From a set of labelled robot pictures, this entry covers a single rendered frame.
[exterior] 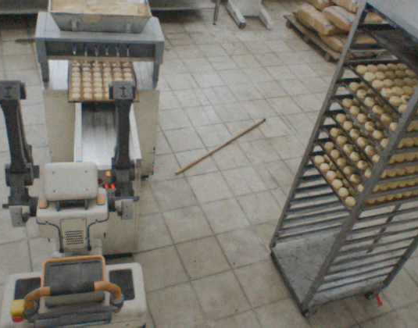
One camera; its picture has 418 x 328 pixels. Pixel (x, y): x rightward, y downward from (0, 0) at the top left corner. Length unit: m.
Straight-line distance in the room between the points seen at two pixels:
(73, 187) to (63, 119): 1.21
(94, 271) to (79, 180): 0.36
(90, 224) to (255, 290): 1.38
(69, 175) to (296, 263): 1.66
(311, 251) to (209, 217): 0.76
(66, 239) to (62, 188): 0.24
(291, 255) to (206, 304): 0.63
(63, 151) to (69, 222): 1.32
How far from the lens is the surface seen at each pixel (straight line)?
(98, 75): 2.81
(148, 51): 2.81
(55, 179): 1.81
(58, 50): 2.79
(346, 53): 2.10
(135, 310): 1.80
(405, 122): 1.84
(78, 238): 1.92
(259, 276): 2.98
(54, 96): 2.86
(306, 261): 2.96
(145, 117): 2.97
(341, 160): 2.27
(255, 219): 3.27
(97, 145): 2.40
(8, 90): 1.84
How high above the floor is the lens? 2.38
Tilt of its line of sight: 41 degrees down
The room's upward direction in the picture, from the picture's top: 11 degrees clockwise
